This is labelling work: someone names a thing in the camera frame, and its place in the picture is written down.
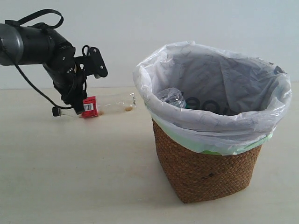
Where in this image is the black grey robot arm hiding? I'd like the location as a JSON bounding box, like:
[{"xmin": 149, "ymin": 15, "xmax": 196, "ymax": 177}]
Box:
[{"xmin": 0, "ymin": 24, "xmax": 86, "ymax": 114}]

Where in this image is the green label water bottle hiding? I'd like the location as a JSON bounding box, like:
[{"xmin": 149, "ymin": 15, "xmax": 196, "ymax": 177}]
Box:
[{"xmin": 156, "ymin": 87, "xmax": 186, "ymax": 108}]

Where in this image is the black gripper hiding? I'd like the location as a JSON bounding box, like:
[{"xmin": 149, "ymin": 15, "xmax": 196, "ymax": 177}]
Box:
[{"xmin": 53, "ymin": 67, "xmax": 86, "ymax": 115}]

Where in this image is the brown woven wicker basket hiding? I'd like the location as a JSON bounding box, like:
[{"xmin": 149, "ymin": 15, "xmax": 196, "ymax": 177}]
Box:
[{"xmin": 152, "ymin": 121, "xmax": 262, "ymax": 203}]

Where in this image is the red label clear bottle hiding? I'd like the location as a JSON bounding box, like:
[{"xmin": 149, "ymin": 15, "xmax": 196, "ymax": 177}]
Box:
[{"xmin": 52, "ymin": 92, "xmax": 136, "ymax": 119}]

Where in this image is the white plastic bin liner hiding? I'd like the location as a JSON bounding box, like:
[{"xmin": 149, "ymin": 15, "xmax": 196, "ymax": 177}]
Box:
[{"xmin": 133, "ymin": 41, "xmax": 292, "ymax": 155}]

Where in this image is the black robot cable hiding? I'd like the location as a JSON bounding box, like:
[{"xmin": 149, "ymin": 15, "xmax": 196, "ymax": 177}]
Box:
[{"xmin": 4, "ymin": 8, "xmax": 75, "ymax": 110}]

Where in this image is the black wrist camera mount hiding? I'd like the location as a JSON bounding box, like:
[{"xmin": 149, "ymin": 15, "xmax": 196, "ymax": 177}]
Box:
[{"xmin": 74, "ymin": 45, "xmax": 108, "ymax": 79}]

